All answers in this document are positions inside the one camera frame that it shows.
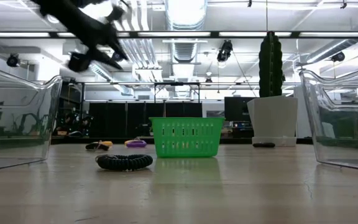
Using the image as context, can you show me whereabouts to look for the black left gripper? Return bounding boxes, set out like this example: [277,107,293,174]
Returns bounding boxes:
[68,5,129,73]

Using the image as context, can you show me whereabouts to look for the black monitor screen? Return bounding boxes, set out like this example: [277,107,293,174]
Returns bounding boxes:
[224,96,257,123]

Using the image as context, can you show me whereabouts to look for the silver ventilation duct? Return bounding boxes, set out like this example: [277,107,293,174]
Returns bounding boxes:
[165,0,208,31]

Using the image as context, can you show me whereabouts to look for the purple spring keychain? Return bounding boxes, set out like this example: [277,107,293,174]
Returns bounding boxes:
[125,139,148,148]

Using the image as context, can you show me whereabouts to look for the black overhead frame bar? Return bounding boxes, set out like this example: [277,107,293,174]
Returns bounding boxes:
[0,30,358,39]

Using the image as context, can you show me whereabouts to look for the green plastic slotted basket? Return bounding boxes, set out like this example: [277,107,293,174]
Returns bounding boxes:
[149,116,226,158]

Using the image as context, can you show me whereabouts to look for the large black spring keychain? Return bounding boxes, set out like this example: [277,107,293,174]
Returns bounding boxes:
[95,154,154,171]

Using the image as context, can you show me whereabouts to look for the white plant pot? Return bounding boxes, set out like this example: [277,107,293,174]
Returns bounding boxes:
[246,95,299,139]

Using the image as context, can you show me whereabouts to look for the clear plastic bin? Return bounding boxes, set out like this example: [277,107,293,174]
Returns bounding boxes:
[0,63,63,173]
[299,62,358,173]

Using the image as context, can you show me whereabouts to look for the black cabinet row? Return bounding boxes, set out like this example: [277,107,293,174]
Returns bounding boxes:
[88,101,203,138]

